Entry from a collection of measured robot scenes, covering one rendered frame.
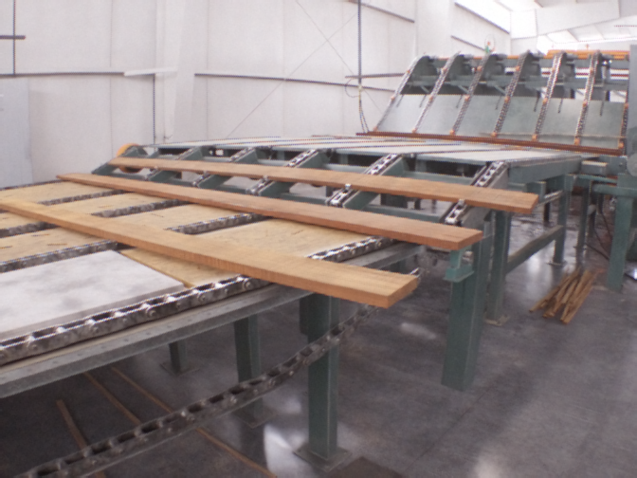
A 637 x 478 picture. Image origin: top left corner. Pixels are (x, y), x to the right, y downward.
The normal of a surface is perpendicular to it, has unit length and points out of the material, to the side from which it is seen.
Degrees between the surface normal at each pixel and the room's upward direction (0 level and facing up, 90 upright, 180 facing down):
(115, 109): 89
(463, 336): 90
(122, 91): 85
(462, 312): 90
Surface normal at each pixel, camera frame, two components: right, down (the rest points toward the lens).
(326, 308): -0.68, 0.18
